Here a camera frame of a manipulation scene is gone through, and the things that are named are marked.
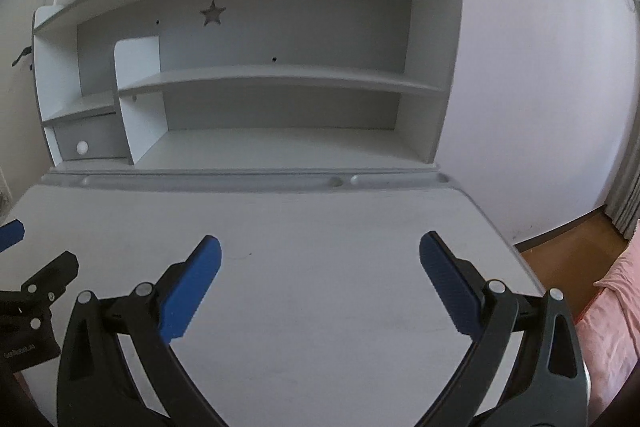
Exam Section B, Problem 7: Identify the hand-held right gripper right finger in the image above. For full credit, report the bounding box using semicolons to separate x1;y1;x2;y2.
419;231;590;427

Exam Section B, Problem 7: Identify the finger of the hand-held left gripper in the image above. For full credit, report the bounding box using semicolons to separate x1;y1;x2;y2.
0;219;26;254
0;251;80;305

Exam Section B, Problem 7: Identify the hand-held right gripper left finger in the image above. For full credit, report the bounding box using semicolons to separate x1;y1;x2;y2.
56;234;236;427

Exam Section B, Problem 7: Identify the grey pencil tray ledge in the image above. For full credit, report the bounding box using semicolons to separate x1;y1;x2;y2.
42;172;451;194

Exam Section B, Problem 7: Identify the grey small drawer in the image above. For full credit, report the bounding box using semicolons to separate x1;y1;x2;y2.
52;114;129;160

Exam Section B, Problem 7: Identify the pink bedding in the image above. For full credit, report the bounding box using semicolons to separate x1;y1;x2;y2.
574;219;640;390

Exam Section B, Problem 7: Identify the white door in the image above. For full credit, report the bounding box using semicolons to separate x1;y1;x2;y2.
0;0;68;188

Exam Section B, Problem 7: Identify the white desk shelf unit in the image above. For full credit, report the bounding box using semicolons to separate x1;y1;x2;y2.
32;0;465;170

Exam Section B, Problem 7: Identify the black door handle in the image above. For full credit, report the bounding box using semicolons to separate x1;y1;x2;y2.
12;44;34;70

